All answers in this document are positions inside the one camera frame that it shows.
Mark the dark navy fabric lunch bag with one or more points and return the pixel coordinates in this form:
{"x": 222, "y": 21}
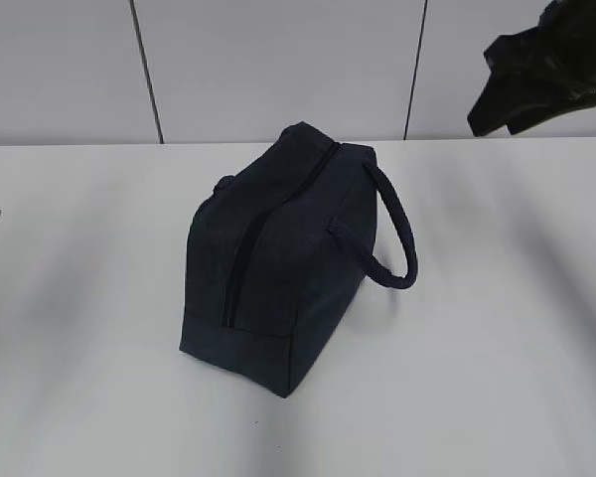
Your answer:
{"x": 278, "y": 251}

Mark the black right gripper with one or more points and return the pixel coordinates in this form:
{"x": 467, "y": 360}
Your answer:
{"x": 537, "y": 76}

